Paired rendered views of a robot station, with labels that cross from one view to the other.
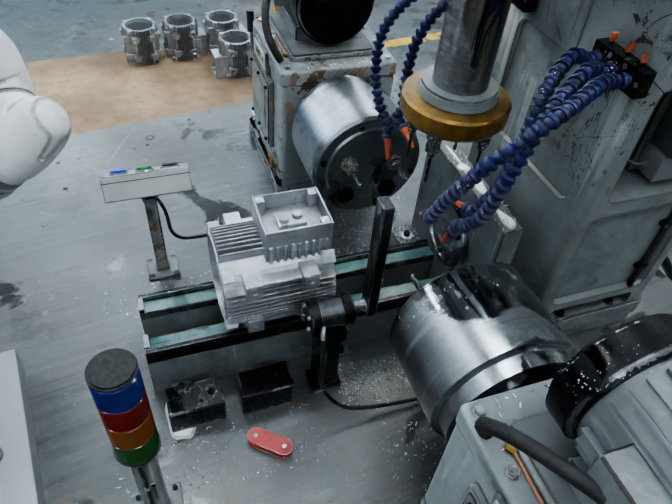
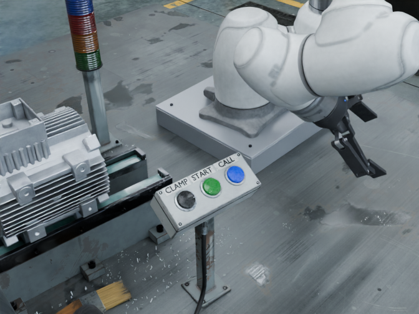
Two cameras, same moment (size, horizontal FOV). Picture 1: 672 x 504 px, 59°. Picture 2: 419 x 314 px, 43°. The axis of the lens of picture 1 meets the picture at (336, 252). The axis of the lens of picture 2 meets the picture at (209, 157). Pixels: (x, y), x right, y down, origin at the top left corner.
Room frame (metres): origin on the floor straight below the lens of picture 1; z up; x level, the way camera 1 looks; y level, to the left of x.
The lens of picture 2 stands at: (1.58, 0.24, 1.61)
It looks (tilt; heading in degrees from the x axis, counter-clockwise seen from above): 37 degrees down; 166
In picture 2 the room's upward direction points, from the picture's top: 1 degrees counter-clockwise
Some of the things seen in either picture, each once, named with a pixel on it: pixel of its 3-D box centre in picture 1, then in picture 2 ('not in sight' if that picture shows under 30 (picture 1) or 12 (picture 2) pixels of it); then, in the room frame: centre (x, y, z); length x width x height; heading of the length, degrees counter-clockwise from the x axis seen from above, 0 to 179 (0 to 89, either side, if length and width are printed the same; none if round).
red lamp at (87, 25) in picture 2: (122, 402); (81, 20); (0.38, 0.25, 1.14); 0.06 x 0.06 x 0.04
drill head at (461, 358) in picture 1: (490, 368); not in sight; (0.56, -0.26, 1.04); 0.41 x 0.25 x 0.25; 23
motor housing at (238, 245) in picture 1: (269, 265); (36, 173); (0.76, 0.12, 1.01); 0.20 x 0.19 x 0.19; 113
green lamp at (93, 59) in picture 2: (134, 437); (87, 57); (0.38, 0.25, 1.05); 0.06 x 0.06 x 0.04
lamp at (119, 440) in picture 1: (128, 420); (85, 38); (0.38, 0.25, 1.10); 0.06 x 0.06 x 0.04
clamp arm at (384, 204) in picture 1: (375, 261); not in sight; (0.69, -0.07, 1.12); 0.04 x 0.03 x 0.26; 113
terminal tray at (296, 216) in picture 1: (291, 224); (2, 139); (0.78, 0.08, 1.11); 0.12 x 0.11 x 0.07; 113
